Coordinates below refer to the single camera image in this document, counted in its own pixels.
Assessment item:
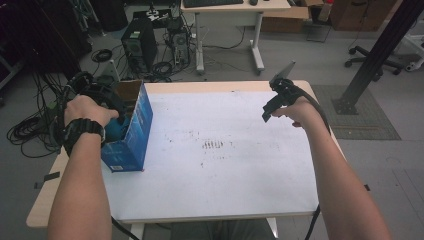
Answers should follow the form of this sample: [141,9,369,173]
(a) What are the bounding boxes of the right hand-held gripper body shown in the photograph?
[268,60,306,108]

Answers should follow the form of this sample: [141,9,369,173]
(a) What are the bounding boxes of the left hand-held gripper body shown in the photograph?
[66,70,128,125]

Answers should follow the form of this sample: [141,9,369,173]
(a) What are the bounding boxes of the blue cardboard box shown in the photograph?
[100,79,154,173]

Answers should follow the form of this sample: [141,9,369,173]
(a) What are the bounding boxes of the person's left hand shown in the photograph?
[63,94,120,135]

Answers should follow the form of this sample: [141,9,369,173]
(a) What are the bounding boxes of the person's right hand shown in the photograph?
[271,96,324,130]

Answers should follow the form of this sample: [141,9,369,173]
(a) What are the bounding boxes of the black wristwatch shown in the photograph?
[60,117,106,157]

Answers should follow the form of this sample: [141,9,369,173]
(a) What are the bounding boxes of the black computer tower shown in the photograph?
[120,17,158,73]

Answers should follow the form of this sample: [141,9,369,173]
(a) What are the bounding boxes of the brown cardboard box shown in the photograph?
[260,5,311,34]

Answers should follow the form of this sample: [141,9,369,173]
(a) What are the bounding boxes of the dark curtain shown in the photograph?
[0,0,93,82]

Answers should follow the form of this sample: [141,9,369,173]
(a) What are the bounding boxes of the black office chair base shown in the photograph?
[344,45,405,83]

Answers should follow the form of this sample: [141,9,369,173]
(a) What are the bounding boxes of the grey floor mat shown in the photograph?
[311,84,402,141]

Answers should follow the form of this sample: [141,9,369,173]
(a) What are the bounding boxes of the small grey computer case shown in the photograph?
[170,29,192,67]

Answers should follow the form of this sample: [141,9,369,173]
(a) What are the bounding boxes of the white paper sheet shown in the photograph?
[101,90,320,224]

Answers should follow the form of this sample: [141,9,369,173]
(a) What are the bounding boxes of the black tape strip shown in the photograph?
[42,171,61,183]

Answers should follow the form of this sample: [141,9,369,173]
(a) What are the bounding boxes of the white desk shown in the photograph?
[179,0,293,76]

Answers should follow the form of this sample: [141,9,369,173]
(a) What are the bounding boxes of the black metal stand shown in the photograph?
[331,0,424,116]

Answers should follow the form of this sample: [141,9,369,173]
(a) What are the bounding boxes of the brown wooden cabinet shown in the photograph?
[329,0,402,33]

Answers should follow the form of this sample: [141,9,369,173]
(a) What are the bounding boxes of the black keyboard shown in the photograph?
[182,0,245,9]

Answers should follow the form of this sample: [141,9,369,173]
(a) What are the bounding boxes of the person's grey trousers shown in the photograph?
[169,218,276,240]

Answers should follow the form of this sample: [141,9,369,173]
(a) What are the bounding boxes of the coiled black cable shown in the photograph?
[90,48,114,64]

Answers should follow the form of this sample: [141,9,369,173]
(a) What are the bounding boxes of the bundle of black floor cables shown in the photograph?
[6,71,72,160]

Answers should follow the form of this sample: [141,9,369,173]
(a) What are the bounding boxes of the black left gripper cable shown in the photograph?
[110,216,142,240]

